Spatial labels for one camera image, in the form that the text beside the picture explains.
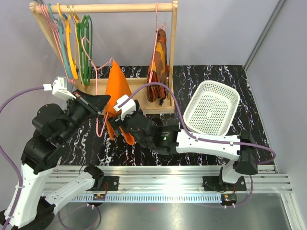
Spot teal hanger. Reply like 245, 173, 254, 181
47, 3, 74, 83

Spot pink wire hanger with camouflage trousers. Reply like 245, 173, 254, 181
148, 2, 168, 83

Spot green hanger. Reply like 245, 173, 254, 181
84, 15, 93, 83
77, 15, 89, 86

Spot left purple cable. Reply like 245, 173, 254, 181
0, 86, 45, 228

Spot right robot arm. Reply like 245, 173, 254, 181
108, 100, 258, 193

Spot orange trousers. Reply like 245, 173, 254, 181
104, 61, 132, 137

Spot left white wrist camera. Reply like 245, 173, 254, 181
43, 77, 76, 101

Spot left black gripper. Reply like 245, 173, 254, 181
59, 89, 111, 144

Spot yellow hanger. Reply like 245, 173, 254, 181
70, 13, 79, 74
57, 2, 78, 80

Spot camouflage patterned trousers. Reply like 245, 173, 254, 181
146, 29, 169, 106

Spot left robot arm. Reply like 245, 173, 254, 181
0, 90, 110, 230

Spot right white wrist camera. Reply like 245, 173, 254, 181
113, 94, 136, 120

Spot aluminium mounting rail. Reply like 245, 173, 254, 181
43, 165, 293, 206

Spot pink wire hanger with orange trousers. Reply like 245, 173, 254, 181
81, 37, 114, 138

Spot wooden clothes rack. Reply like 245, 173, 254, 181
29, 0, 178, 114

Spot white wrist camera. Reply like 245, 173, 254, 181
113, 94, 136, 120
43, 77, 76, 101

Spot white perforated plastic basket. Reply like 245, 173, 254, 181
183, 80, 240, 136

